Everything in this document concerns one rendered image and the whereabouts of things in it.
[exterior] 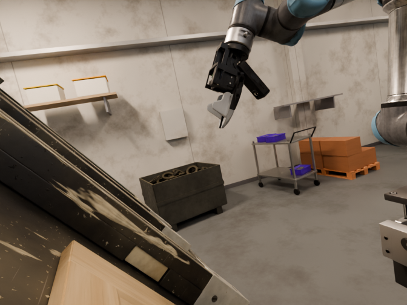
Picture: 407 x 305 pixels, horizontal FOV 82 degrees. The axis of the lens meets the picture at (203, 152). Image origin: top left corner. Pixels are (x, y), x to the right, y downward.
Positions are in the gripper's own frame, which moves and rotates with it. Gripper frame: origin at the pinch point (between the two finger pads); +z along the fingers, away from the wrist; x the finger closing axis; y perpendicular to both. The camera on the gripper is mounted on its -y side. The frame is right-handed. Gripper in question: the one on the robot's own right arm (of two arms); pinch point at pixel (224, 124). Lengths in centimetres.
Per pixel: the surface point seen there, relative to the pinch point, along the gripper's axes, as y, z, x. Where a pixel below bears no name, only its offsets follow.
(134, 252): 16.4, 29.1, 17.8
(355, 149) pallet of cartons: -307, -64, -227
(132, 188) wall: 3, 95, -360
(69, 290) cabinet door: 23, 23, 39
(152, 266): 12.6, 31.4, 17.4
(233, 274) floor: -88, 102, -122
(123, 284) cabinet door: 18.4, 26.4, 31.7
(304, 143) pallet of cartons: -279, -63, -310
